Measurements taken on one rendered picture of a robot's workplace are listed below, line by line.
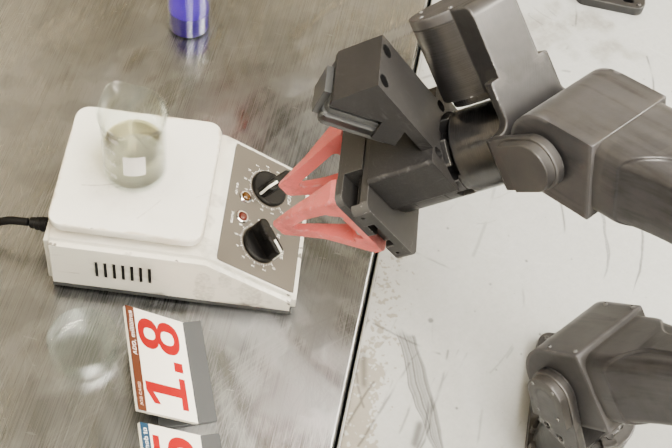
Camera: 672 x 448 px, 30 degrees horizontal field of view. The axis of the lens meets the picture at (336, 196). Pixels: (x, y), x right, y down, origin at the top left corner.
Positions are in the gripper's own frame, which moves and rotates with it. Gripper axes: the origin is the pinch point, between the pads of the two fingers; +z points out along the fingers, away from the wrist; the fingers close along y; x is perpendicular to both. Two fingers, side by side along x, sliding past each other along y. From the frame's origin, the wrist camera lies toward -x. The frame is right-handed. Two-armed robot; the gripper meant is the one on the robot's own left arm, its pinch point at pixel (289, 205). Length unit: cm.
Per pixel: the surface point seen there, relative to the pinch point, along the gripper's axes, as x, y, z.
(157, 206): -2.3, -1.9, 11.2
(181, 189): -1.3, -3.8, 10.0
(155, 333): 3.2, 5.7, 14.2
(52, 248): -5.0, 1.5, 18.8
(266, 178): 5.3, -8.5, 7.3
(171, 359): 4.8, 7.4, 13.5
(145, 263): -0.2, 1.5, 13.4
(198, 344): 6.9, 5.1, 12.9
